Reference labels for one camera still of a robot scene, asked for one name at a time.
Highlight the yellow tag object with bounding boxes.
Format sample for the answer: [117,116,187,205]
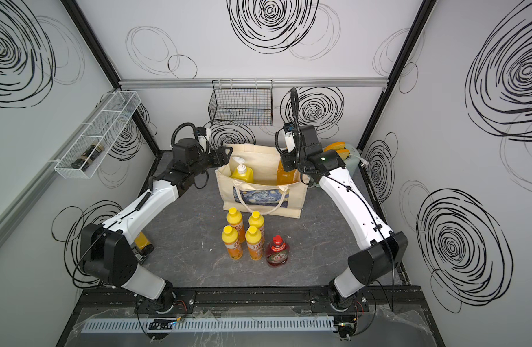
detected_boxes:
[133,232,154,265]

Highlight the yellow pump dish soap bottle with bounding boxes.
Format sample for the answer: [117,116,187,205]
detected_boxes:
[231,156,254,183]

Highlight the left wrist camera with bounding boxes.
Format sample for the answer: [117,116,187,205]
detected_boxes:
[196,127,212,153]

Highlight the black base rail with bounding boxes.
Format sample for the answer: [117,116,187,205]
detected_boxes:
[135,285,423,314]

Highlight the toast slice rear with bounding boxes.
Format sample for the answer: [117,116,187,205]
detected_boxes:
[324,142,345,152]

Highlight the toast slice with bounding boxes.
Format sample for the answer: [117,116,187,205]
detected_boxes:
[324,142,345,152]
[335,149,351,160]

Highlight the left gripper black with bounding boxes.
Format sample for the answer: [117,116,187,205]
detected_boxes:
[189,147,233,179]

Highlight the tall orange dish soap bottle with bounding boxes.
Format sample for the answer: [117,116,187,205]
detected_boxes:
[277,160,299,186]

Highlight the orange bottle front right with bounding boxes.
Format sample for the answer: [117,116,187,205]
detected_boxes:
[245,226,264,260]

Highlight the canvas starry night tote bag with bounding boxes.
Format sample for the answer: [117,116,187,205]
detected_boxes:
[215,144,307,218]

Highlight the grey slotted cable duct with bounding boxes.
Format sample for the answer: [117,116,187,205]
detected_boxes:
[81,317,335,334]

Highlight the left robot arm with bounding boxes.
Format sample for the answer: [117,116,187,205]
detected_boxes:
[76,137,233,312]

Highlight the toast slice front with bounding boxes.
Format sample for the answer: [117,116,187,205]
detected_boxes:
[335,149,351,160]

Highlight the orange bottle front left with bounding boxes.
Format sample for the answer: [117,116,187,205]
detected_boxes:
[222,225,243,260]

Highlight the dark item in shelf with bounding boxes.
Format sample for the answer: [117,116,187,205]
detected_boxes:
[71,143,103,171]

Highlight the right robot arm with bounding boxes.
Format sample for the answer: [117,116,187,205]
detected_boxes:
[275,122,408,312]

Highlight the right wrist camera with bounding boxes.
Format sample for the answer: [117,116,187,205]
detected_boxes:
[282,122,296,153]

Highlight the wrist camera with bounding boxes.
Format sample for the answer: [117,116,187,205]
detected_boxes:
[196,127,212,153]
[282,122,296,153]

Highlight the black wire wall basket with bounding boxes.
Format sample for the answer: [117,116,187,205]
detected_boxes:
[208,79,274,126]

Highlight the mint green toaster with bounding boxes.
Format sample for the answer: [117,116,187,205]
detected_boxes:
[311,143,362,188]

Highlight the orange bottle back left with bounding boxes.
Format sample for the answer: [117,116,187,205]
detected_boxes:
[226,208,246,244]

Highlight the orange bottle back right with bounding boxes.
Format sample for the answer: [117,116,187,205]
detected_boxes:
[248,211,264,241]

